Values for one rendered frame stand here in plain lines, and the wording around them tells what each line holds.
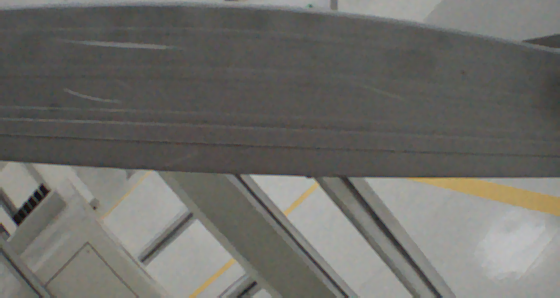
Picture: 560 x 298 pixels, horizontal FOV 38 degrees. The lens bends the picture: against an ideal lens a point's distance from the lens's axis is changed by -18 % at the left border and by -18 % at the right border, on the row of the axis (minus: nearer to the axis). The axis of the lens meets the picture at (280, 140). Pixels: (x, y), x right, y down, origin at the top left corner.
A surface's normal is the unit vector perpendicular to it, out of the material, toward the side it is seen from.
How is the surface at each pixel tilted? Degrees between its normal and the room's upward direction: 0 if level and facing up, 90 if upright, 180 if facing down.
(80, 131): 90
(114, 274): 90
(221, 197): 90
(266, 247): 90
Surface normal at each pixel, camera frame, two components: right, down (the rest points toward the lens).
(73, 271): 0.29, 0.07
